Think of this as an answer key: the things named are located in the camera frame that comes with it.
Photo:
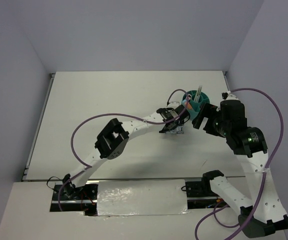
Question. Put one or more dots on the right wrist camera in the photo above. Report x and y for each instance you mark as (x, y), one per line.
(227, 96)

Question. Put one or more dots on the white eraser with label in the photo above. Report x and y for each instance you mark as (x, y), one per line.
(177, 130)

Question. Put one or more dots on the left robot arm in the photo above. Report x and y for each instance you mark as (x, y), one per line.
(112, 140)

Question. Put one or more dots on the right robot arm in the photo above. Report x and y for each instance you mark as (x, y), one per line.
(262, 213)

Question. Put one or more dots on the silver foil sheet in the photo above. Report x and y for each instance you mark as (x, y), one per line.
(141, 198)

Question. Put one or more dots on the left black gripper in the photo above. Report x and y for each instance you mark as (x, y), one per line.
(166, 130)

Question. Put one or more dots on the teal round organizer container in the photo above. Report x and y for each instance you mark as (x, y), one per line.
(203, 98)

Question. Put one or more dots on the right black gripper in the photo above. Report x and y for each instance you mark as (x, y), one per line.
(210, 111)

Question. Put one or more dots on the orange transparent highlighter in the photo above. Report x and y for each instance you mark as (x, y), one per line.
(189, 107)

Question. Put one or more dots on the yellow thin highlighter pen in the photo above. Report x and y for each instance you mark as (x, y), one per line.
(199, 93)

